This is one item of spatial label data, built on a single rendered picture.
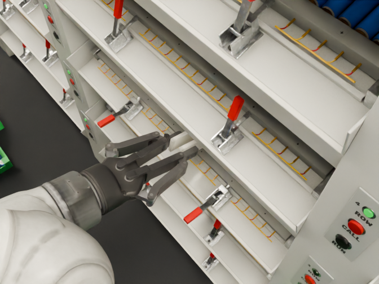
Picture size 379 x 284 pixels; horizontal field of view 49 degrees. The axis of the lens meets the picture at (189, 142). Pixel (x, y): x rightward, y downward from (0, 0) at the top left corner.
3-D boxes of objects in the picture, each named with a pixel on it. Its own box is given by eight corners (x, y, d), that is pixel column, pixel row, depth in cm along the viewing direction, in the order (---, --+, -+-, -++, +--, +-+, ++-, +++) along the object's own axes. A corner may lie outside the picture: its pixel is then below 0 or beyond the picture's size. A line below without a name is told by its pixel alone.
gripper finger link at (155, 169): (123, 172, 65) (128, 178, 64) (182, 147, 71) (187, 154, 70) (122, 186, 68) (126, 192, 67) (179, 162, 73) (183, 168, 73)
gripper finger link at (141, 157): (119, 183, 68) (113, 177, 69) (168, 150, 75) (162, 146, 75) (120, 168, 65) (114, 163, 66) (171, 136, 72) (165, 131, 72)
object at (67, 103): (94, 143, 135) (74, 127, 123) (6, 43, 161) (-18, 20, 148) (140, 101, 137) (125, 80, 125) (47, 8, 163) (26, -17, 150)
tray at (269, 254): (273, 278, 74) (270, 274, 65) (86, 80, 99) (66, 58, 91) (352, 199, 76) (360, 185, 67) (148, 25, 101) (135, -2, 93)
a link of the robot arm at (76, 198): (36, 173, 59) (74, 155, 62) (41, 207, 66) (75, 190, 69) (69, 220, 55) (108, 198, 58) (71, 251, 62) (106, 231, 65)
